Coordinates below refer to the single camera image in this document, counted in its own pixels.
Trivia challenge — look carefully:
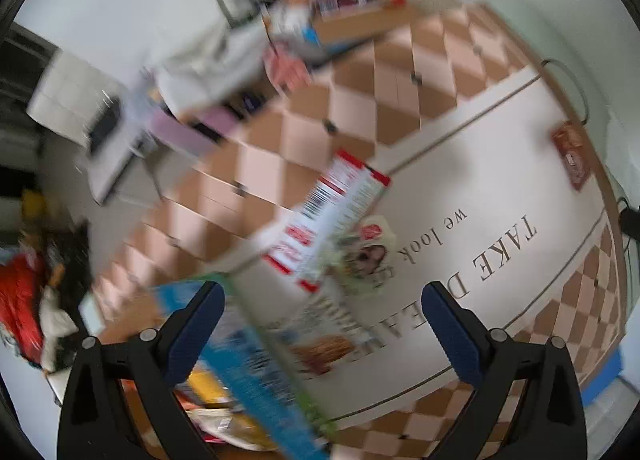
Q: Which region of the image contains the red white snack pack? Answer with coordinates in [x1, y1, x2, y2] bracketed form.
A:
[262, 150, 392, 293]

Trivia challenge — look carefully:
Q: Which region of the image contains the yellow black noodle pack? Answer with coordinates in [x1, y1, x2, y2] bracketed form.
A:
[186, 367, 234, 407]

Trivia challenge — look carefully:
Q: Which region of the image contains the egg biscuit snack bag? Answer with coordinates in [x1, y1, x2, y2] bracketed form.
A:
[186, 408, 277, 451]

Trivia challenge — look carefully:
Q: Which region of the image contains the cardboard box of snacks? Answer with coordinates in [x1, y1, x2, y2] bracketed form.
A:
[305, 2, 423, 47]

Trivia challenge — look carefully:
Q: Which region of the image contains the white goose plush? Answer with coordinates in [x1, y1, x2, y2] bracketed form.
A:
[39, 287, 79, 372]

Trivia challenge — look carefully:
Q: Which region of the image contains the open cardboard box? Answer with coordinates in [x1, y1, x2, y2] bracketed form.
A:
[94, 273, 342, 460]

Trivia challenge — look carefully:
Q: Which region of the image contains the red plastic bag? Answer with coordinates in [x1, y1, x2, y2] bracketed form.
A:
[1, 254, 43, 365]

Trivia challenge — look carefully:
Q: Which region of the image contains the pink suitcase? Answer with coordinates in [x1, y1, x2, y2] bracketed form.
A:
[149, 105, 242, 159]

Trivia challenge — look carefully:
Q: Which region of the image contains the small cat picture packet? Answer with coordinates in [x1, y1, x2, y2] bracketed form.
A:
[332, 215, 396, 296]

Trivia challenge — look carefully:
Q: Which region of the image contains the black bag on chair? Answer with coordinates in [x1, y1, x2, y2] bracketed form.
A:
[88, 98, 122, 157]

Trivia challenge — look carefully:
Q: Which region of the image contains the white chair far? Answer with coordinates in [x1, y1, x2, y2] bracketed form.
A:
[27, 49, 162, 206]

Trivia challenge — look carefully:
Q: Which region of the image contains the brown red small packet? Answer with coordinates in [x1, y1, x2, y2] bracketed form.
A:
[550, 122, 591, 191]

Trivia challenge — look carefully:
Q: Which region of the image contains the white cloth bag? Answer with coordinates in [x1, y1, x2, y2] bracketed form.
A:
[145, 0, 268, 122]

